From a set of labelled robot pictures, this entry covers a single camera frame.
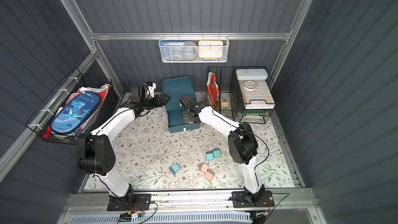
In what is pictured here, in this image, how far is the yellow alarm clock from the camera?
89 cm

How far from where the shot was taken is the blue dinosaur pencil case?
2.04ft

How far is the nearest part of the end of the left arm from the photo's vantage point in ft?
2.23
